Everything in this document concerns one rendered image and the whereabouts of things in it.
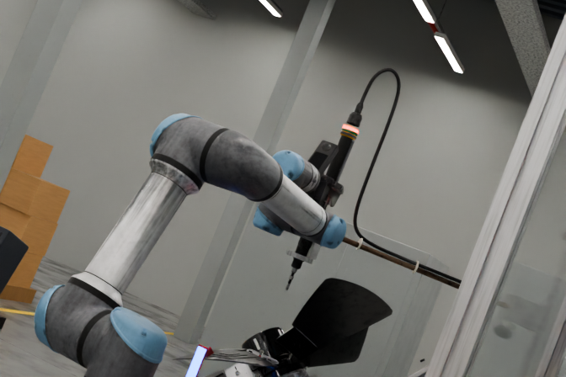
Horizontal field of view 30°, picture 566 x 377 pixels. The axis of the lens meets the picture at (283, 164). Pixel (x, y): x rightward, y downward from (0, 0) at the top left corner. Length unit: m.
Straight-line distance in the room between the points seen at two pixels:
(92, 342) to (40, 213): 8.90
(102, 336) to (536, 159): 0.96
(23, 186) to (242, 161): 8.76
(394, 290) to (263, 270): 1.31
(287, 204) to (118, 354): 0.50
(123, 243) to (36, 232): 8.85
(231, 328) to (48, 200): 2.26
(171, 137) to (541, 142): 1.00
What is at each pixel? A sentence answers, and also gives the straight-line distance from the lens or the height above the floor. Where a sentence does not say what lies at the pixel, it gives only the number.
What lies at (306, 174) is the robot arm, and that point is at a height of 1.64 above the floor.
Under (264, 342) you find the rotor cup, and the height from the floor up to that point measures 1.22.
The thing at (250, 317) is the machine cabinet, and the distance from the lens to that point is 10.21.
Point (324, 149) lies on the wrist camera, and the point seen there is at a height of 1.73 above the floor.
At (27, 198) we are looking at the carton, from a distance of 10.69.
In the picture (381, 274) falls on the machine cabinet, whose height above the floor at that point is 1.61.
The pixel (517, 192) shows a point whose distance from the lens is 1.27.
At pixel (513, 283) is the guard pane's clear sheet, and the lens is 1.44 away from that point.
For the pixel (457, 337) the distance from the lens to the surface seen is 1.26.
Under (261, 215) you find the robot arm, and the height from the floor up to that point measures 1.51.
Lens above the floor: 1.45
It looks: 4 degrees up
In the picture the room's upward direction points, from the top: 22 degrees clockwise
